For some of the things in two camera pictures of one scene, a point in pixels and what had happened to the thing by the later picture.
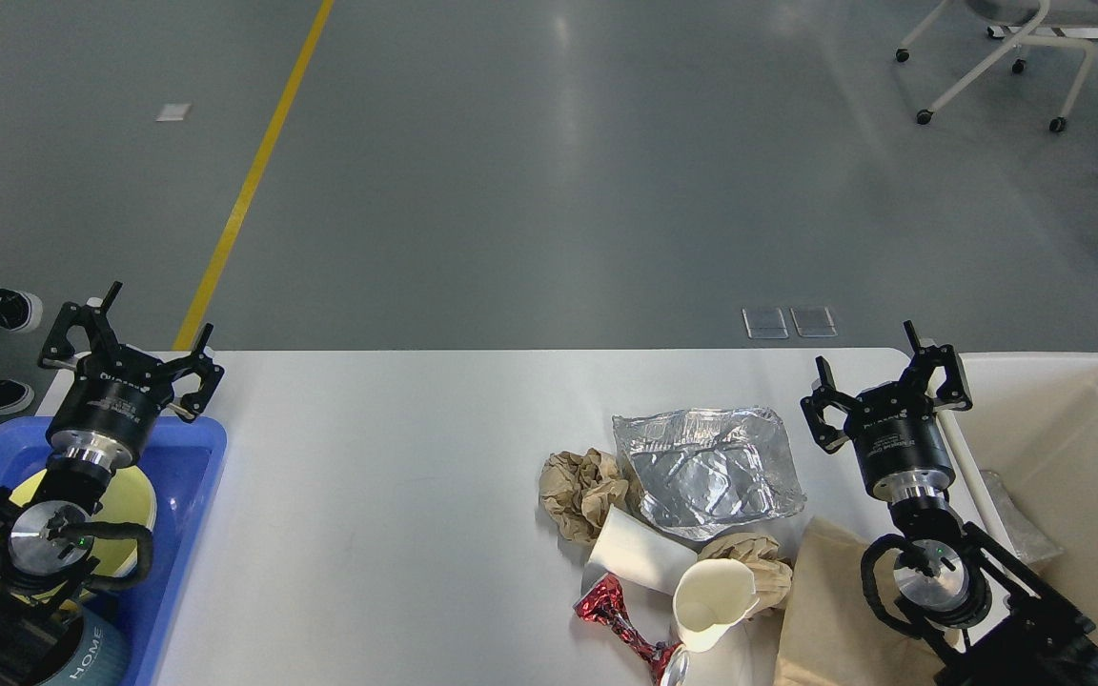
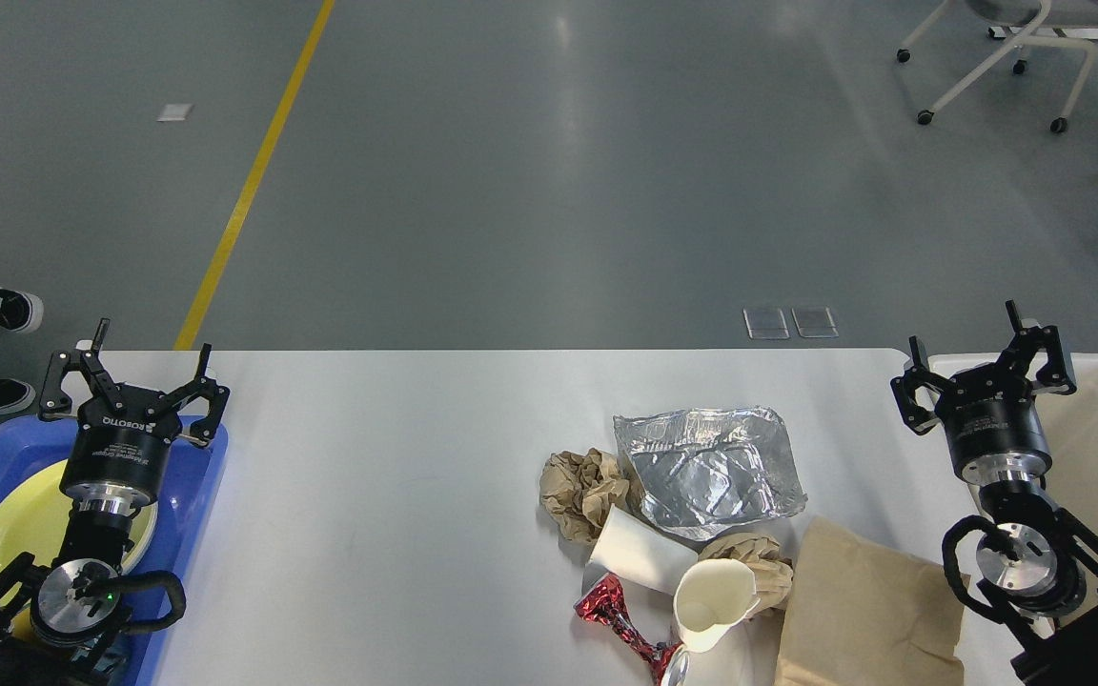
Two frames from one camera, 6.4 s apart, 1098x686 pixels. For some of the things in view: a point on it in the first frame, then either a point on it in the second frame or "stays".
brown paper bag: (830, 635) stays
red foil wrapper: (605, 603) stays
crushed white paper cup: (708, 597) stays
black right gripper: (895, 428) → (994, 427)
